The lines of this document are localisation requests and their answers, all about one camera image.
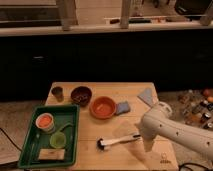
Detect white dish brush black bristles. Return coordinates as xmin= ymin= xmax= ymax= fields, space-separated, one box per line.
xmin=97 ymin=134 xmax=140 ymax=150

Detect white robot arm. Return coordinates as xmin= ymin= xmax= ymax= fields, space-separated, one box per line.
xmin=137 ymin=101 xmax=213 ymax=160

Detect orange ceramic bowl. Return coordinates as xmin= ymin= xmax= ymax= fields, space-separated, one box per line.
xmin=89 ymin=96 xmax=117 ymax=119

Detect blue sponge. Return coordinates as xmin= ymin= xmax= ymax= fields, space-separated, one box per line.
xmin=116 ymin=101 xmax=131 ymax=115

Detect dark brown bowl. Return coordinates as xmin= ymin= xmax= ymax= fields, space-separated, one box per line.
xmin=71 ymin=86 xmax=92 ymax=107

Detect grey triangular cloth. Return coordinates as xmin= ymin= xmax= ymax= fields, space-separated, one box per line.
xmin=138 ymin=88 xmax=154 ymax=107

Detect small brown cup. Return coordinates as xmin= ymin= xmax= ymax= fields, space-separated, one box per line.
xmin=51 ymin=86 xmax=64 ymax=102

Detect green plastic tray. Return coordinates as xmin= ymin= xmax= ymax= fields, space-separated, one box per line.
xmin=18 ymin=105 xmax=79 ymax=169

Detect white cup orange inside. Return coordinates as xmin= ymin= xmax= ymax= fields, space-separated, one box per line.
xmin=35 ymin=113 xmax=54 ymax=132

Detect green ladle cup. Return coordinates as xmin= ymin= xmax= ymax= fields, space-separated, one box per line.
xmin=49 ymin=123 xmax=73 ymax=149

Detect spice bottle rack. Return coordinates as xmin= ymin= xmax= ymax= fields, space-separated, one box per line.
xmin=178 ymin=89 xmax=213 ymax=131

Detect tan rectangular sponge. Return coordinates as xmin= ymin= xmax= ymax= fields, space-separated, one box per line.
xmin=38 ymin=149 xmax=65 ymax=160

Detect black cable right floor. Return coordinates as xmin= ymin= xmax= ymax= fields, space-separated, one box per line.
xmin=178 ymin=162 xmax=213 ymax=171

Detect black cable floor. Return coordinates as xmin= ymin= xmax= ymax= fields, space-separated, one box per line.
xmin=0 ymin=127 xmax=23 ymax=167
xmin=178 ymin=162 xmax=213 ymax=171

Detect black cable left floor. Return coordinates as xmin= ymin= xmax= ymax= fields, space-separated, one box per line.
xmin=0 ymin=127 xmax=23 ymax=167

